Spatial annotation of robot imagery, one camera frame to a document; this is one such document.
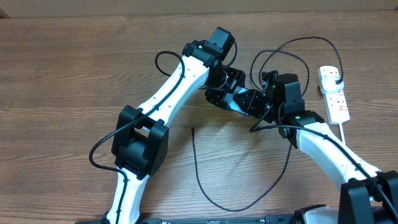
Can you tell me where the white power strip cord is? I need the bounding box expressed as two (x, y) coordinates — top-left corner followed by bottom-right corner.
(338, 123), (346, 146)

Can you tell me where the white power strip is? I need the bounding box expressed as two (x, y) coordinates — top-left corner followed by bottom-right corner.
(318, 65), (350, 124)

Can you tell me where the Galaxy smartphone blue screen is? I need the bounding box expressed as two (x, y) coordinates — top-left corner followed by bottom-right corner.
(220, 86), (251, 116)

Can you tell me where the black charger cable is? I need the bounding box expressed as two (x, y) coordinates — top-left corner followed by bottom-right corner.
(191, 36), (345, 213)

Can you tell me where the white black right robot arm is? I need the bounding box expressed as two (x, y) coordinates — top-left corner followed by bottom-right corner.
(233, 73), (397, 223)

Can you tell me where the white charger plug adapter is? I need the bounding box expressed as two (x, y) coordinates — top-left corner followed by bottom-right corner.
(320, 76), (345, 95)

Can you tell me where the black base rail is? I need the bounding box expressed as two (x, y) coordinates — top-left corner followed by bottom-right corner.
(74, 213), (301, 224)

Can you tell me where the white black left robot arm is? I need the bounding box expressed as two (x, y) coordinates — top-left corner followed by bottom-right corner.
(100, 27), (237, 223)

